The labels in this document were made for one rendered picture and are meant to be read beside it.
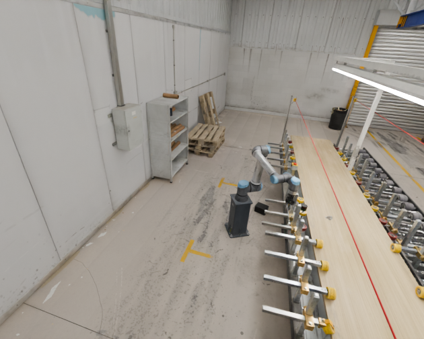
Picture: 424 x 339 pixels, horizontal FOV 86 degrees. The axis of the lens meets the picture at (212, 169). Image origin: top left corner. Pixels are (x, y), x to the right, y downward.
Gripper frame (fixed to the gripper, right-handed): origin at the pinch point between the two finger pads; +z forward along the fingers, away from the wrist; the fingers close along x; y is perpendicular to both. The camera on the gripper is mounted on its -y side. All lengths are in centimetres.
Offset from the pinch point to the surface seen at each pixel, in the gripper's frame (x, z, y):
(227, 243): -63, 99, -25
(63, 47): -251, -141, -8
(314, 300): 7, -12, 113
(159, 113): -217, -42, -151
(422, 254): 115, 3, 31
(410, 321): 79, 11, 95
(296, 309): 8, 31, 93
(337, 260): 42, 10, 53
